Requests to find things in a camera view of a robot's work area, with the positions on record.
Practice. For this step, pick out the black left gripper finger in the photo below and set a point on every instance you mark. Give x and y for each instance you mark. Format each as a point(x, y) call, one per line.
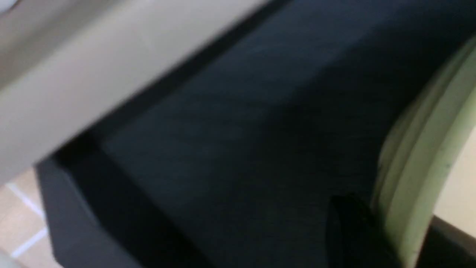
point(353, 238)

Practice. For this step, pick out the yellow noodle bowl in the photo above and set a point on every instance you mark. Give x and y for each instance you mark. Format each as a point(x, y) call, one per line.
point(420, 151)

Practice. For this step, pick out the black plastic serving tray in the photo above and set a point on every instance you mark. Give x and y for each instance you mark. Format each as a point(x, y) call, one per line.
point(231, 159)

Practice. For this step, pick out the large white plastic tub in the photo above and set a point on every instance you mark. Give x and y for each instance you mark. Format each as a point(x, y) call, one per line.
point(67, 63)

